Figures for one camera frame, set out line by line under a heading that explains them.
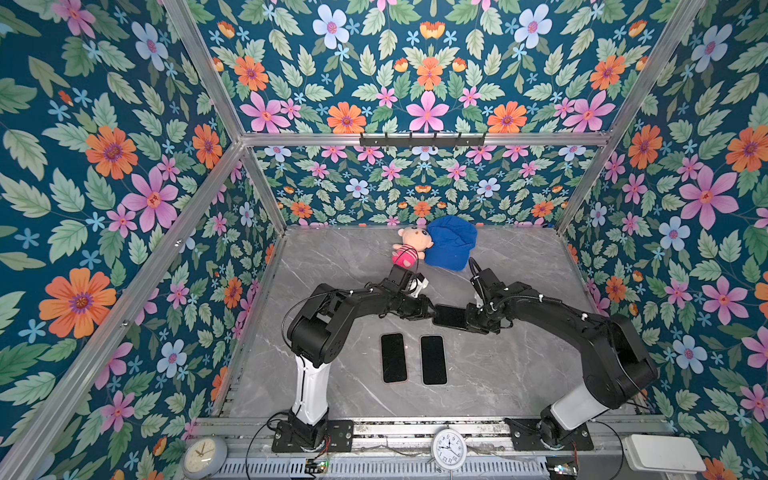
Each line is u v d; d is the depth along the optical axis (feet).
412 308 2.80
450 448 2.27
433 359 2.82
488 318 2.46
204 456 2.23
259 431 2.40
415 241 3.52
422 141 3.05
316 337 1.71
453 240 3.61
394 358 2.82
